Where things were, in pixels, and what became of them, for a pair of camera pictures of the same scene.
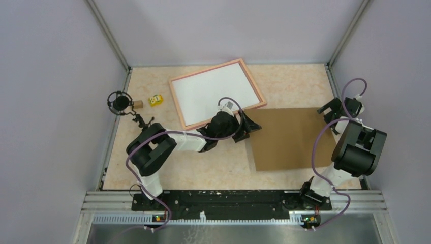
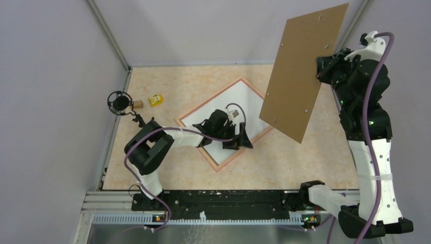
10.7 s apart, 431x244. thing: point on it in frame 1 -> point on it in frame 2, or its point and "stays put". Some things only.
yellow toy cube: [155, 100] stays put
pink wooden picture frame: [262, 102] -> [227, 161]
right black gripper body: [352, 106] -> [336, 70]
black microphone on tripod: [121, 102] stays put
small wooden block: [138, 104] stays put
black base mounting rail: [221, 201] stays put
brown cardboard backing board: [285, 139] -> [294, 84]
